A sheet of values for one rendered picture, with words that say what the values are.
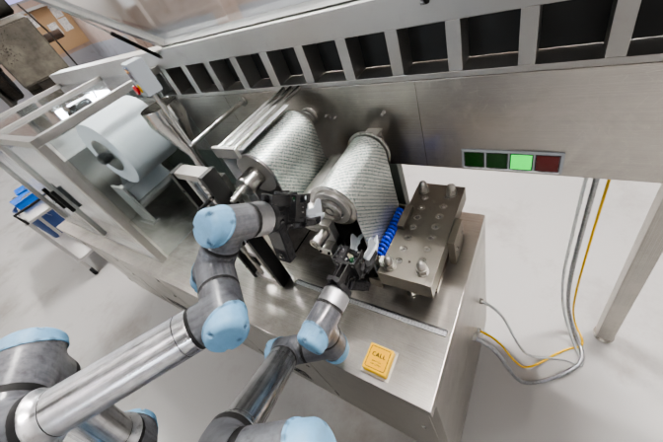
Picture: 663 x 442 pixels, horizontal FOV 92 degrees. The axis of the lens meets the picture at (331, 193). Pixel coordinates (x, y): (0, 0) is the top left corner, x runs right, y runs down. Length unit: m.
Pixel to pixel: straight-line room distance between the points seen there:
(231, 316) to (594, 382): 1.71
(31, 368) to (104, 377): 0.19
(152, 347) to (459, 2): 0.89
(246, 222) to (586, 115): 0.79
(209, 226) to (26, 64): 5.23
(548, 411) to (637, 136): 1.29
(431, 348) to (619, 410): 1.12
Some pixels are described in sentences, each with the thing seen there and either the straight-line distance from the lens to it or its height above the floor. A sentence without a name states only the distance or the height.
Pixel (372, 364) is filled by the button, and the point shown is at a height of 0.92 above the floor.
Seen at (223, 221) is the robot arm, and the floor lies 1.50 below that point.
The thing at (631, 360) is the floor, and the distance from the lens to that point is 2.09.
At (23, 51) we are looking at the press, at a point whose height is 1.79.
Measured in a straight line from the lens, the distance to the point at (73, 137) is 1.52.
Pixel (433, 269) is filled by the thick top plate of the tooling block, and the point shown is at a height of 1.03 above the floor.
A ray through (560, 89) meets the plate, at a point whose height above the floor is 1.39.
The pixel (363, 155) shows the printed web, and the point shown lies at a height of 1.30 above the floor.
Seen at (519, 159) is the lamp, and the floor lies 1.20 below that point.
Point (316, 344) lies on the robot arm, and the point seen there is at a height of 1.13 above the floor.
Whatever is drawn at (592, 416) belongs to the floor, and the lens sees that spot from 1.95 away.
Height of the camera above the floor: 1.83
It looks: 39 degrees down
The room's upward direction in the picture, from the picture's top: 23 degrees counter-clockwise
